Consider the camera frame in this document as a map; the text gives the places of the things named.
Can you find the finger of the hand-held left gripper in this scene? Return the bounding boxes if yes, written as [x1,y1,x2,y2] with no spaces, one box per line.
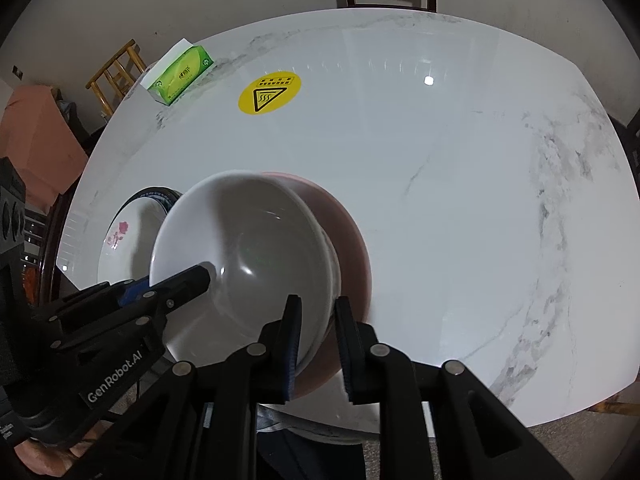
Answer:
[60,279,153,314]
[49,262,212,357]

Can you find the green tissue pack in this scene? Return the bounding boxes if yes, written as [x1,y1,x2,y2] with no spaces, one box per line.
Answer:
[142,39,215,107]

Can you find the orange cloth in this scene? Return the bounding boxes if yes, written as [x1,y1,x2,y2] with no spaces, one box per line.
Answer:
[0,85,91,206]

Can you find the person's left hand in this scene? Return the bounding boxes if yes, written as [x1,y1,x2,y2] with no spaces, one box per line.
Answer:
[15,420,116,479]

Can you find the yellow round warning sticker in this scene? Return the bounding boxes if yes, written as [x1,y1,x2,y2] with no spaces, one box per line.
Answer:
[237,72,302,116]

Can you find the white pink-flower plate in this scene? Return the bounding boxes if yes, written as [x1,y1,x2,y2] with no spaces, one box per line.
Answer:
[97,199,173,291]

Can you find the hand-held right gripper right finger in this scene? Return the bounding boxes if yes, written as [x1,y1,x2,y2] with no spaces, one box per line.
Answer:
[334,296,576,480]

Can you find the cream printed bowl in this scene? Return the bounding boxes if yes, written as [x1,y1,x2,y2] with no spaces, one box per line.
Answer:
[320,230,345,341]

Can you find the bamboo chair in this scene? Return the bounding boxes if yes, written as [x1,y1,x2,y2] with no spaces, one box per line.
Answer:
[85,39,148,121]

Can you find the white bowl blue print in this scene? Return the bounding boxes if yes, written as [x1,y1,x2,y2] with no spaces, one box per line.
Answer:
[149,171,343,368]

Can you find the pink bowl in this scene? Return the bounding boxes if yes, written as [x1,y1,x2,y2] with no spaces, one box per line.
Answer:
[260,171,373,401]

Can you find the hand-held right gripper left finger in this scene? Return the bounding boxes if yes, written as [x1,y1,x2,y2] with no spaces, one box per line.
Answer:
[75,294,303,480]

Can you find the large blue floral plate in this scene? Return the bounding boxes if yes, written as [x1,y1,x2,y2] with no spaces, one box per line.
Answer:
[107,186,183,221]

